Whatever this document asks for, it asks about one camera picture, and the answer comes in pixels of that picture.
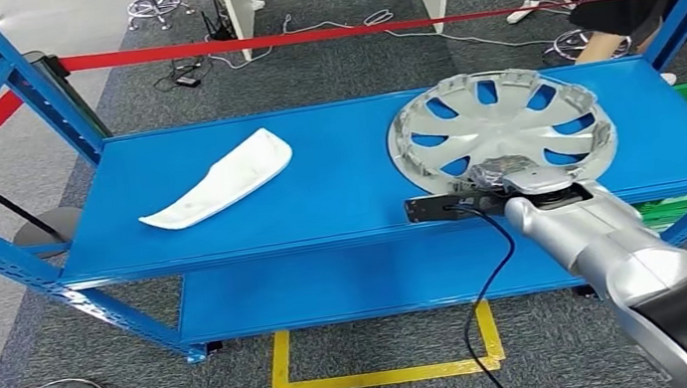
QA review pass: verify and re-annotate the chrome stool base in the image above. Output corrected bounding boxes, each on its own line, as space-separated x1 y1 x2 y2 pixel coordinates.
124 0 194 36

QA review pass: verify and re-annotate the white power strip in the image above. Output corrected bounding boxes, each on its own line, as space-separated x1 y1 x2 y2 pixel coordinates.
504 0 544 26

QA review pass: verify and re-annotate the white curved plastic part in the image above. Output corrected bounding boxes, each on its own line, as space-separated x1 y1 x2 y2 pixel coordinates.
128 124 302 236

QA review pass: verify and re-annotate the white floor cable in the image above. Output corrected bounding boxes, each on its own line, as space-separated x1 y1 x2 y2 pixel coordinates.
204 0 555 90

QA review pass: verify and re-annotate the black stanchion with chrome base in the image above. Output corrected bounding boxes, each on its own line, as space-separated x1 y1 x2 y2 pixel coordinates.
21 42 114 149

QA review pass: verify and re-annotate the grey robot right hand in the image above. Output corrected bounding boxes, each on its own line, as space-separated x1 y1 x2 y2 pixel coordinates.
468 151 543 195

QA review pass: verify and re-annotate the blue metal shelf rack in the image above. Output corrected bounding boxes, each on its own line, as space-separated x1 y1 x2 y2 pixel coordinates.
0 0 687 388

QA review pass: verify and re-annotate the white desk frame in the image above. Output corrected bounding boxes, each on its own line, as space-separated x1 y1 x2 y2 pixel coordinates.
216 0 468 64

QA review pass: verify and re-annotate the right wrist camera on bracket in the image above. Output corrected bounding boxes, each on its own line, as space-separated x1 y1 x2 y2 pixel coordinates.
403 185 511 230

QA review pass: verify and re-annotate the black camera cable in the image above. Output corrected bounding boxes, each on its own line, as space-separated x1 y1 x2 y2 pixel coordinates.
445 196 537 388

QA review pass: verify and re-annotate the black power adapter with cables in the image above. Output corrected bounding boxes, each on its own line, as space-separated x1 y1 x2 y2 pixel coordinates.
151 53 218 94

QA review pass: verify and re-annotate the thin black stanchion post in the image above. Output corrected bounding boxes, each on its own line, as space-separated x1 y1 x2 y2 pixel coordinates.
0 116 90 267

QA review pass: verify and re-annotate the silver wheel hubcap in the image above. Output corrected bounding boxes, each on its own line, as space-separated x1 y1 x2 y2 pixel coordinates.
380 55 624 208

